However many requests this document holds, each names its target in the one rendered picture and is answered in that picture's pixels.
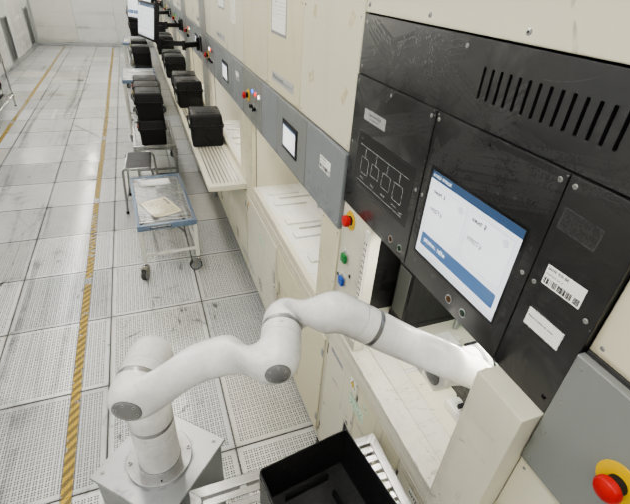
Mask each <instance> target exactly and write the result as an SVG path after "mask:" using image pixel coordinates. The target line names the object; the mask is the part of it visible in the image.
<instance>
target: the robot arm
mask: <svg viewBox="0 0 630 504"><path fill-rule="evenodd" d="M307 326H309V327H310V328H312V329H314V330H316V331H318V332H322V333H326V334H333V333H338V334H342V335H345V336H347V337H349V338H351V339H353V340H356V341H358V342H360V343H362V344H364V345H367V346H369V347H371V348H373V349H375V350H378V351H380V352H382V353H384V354H387V355H389V356H391V357H394V358H396V359H398V360H401V361H403V362H406V363H408V364H410V365H413V366H415V367H418V368H420V369H422V370H424V372H425V375H426V378H427V380H428V382H429V383H430V384H431V385H432V386H433V387H434V388H435V389H439V390H440V389H444V388H447V387H450V386H457V385H458V386H464V387H466V388H468V389H471V386H472V384H473V381H474V379H475V376H476V374H477V371H479V370H483V369H486V368H490V367H493V366H496V365H498V364H497V363H496V362H495V361H494V360H493V359H492V358H491V357H490V355H489V354H488V353H487V352H486V351H485V350H484V349H483V348H482V347H481V346H480V345H479V344H478V343H476V344H472V345H468V346H464V347H460V346H458V345H455V344H453V343H451V342H449V341H446V340H444V339H442V338H439V337H437V336H434V335H432V334H429V333H427V332H424V331H422V330H419V329H417V328H415V327H413V326H411V325H409V324H407V323H405V322H403V321H401V320H399V319H397V318H396V317H394V316H392V315H390V314H388V313H386V312H384V311H381V310H379V309H377V308H375V307H373V306H371V305H369V304H367V303H365V302H363V301H361V300H359V299H357V298H355V297H353V296H351V295H349V294H346V293H344V292H339V291H329V292H325V293H322V294H319V295H317V296H314V297H311V298H308V299H303V300H296V299H292V298H287V297H285V298H280V299H278V300H276V301H274V302H273V303H272V304H271V305H270V306H269V307H268V308H267V310H266V312H265V314H264V317H263V322H262V329H261V336H260V339H259V340H258V341H257V342H256V343H254V344H252V345H246V344H244V343H243V342H242V341H241V340H239V339H238V338H236V337H234V336H232V335H220V336H216V337H212V338H208V339H205V340H202V341H199V342H196V343H194V344H192V345H190V346H188V347H186V348H184V349H183V350H181V351H180V352H178V353H177V354H176V355H174V353H173V350H172V348H171V346H170V344H169V343H168V342H167V341H166V340H165V339H164V338H162V337H160V336H156V335H147V336H143V337H141V338H139V339H137V340H136V341H135V342H134V343H133V344H132V345H131V347H130V348H129V350H128V352H127V353H126V355H125V357H124V359H123V361H122V363H121V365H120V367H119V369H118V371H117V373H116V376H115V378H114V380H113V382H112V384H111V386H110V388H109V391H108V395H107V406H108V409H109V411H110V412H111V413H112V414H113V415H114V416H115V417H116V418H118V419H121V420H125V421H127V423H128V427H129V431H130V434H131V438H132V441H133V447H132V448H131V450H130V452H129V454H128V457H127V462H126V468H127V473H128V475H129V477H130V479H131V480H132V481H133V483H135V484H136V485H138V486H140V487H142V488H147V489H155V488H161V487H164V486H167V485H169V484H171V483H172V482H174V481H176V480H177V479H178V478H179V477H180V476H181V475H182V474H183V473H184V472H185V471H186V469H187V468H188V466H189V464H190V462H191V458H192V445H191V442H190V439H189V438H188V436H187V435H186V434H185V433H183V432H182V431H180V430H177V429H176V424H175V419H174V413H173V408H172V401H173V400H175V399H176V398H177V397H179V396H180V395H182V394H183V393H184V392H186V391H187V390H189V389H191V388H192V387H194V386H196V385H198V384H200V383H203V382H205V381H208V380H212V379H216V378H220V377H224V376H228V375H234V374H239V375H245V376H248V377H250V378H252V379H254V380H256V381H258V382H260V383H262V384H265V385H277V384H281V383H284V382H286V381H287V380H289V379H290V378H291V377H292V376H293V375H294V374H295V373H296V371H297V369H298V366H299V362H300V356H301V336H302V329H303V328H305V327H307Z"/></svg>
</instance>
